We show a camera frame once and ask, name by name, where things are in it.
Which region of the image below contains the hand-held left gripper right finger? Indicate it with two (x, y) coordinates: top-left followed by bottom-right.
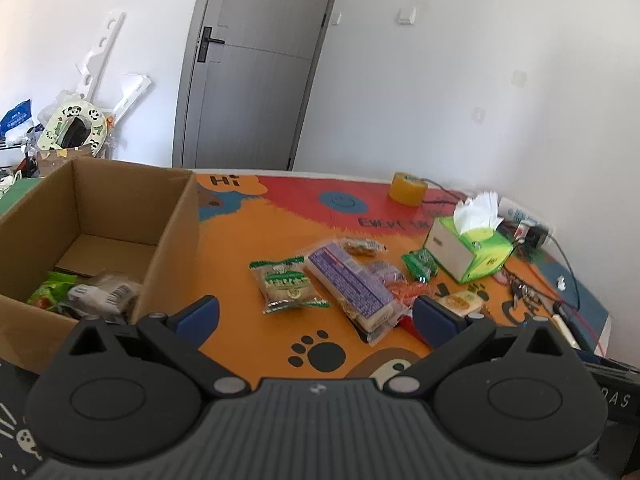
(384, 296), (582, 404)

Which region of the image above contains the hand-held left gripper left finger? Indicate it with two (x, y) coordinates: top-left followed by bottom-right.
(67, 296), (252, 402)

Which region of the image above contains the small purple snack packet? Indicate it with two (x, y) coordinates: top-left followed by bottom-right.
(367, 260), (407, 286)

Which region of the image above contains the brown cardboard box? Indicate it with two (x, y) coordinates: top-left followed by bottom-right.
(0, 157), (202, 376)

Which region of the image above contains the long purple wafer packet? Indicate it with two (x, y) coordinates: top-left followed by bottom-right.
(304, 241), (408, 346)

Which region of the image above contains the green and white cracker packet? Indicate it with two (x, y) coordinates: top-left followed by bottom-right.
(249, 255), (331, 315)

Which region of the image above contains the yellow snack packet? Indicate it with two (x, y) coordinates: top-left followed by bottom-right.
(437, 290), (493, 318)

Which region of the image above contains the orange snack packet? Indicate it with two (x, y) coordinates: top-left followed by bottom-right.
(387, 280), (431, 307)

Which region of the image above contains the dark green snack packet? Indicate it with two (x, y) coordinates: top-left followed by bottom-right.
(402, 249), (440, 281)

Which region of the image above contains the green tissue box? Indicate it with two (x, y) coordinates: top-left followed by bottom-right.
(424, 215), (516, 284)

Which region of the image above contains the white pen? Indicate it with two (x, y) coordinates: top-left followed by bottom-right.
(551, 312), (582, 352)

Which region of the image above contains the bunch of keys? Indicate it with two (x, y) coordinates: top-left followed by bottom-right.
(502, 269), (547, 311)

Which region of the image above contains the clear snack packet with barcode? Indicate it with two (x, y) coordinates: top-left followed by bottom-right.
(66, 272), (143, 324)

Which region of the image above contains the brown nut bar packet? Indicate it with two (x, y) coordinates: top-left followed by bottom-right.
(342, 237), (388, 257)

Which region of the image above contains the white tissue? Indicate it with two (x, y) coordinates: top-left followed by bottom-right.
(452, 191), (505, 236)

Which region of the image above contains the colourful printed table mat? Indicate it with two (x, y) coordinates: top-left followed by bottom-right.
(192, 169), (612, 392)

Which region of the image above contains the black charger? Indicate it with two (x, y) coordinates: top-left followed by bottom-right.
(515, 225), (551, 249)

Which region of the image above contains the yellow tape roll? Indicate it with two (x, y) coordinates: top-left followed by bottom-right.
(390, 171), (429, 207)

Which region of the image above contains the white power strip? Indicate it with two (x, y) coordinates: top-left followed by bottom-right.
(497, 197), (557, 249)

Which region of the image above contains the green snack packet with red print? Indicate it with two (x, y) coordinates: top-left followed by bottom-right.
(27, 271), (78, 312)

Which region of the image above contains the black printed cloth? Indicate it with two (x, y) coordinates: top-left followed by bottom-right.
(0, 359), (47, 480)

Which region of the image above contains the torn brown cardboard piece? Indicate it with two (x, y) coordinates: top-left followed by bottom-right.
(30, 144), (98, 179)

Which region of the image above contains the grey door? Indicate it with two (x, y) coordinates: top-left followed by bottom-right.
(172, 0), (347, 171)

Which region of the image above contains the blue plastic bag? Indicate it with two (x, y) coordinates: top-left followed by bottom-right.
(0, 99), (34, 137)

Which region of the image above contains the thin black cable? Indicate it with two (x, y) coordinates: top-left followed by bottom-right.
(421, 178), (468, 206)

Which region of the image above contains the long black cable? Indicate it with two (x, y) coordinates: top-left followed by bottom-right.
(547, 236), (582, 307)

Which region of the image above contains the panda print seat ring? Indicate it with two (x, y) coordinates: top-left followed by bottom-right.
(37, 100), (109, 159)

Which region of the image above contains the short white plastic bracket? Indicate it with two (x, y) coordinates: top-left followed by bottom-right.
(106, 74), (153, 122)

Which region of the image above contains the black door handle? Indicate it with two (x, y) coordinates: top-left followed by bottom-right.
(196, 26), (226, 64)

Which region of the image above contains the tall white plastic bracket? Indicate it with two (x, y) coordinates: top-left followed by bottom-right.
(75, 10), (127, 107)

